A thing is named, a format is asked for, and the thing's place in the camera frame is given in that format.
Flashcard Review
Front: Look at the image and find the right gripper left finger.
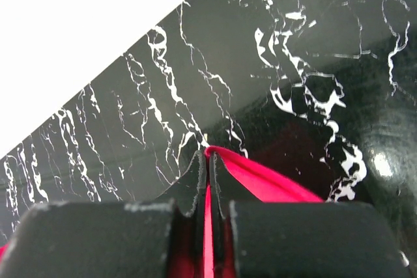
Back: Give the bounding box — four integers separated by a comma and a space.
1, 152, 207, 277

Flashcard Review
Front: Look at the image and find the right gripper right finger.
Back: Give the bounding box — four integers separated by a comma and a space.
208, 152, 410, 277

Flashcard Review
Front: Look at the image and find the red t shirt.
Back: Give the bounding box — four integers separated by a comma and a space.
1, 146, 320, 277

